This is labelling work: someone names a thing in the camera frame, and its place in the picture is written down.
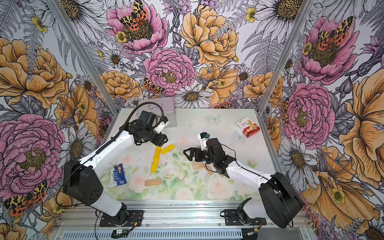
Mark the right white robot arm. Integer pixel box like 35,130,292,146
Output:
183,138,304,229

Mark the yellow long block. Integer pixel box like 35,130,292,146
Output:
161,144,175,155
154,147,162,159

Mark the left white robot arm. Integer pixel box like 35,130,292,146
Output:
63,126,168,226

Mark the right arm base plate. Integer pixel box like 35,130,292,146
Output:
220,209,267,227

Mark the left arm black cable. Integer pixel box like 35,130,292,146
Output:
98,101,165,154

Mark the wooden block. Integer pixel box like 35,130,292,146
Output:
145,179,162,187
193,162,205,170

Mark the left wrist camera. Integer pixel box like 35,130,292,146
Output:
137,111,169,134

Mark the small green circuit board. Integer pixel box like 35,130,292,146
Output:
111,229,130,239

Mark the aluminium front rail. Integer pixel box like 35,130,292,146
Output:
53,199,310,231

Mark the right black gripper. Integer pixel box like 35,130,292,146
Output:
183,147,217,164

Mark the red white snack box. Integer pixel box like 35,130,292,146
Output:
237,117,260,138

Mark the blue card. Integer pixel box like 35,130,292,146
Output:
113,164,127,186

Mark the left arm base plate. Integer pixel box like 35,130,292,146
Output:
99,210,144,228

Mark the silver metal case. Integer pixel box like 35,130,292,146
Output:
136,97,177,128

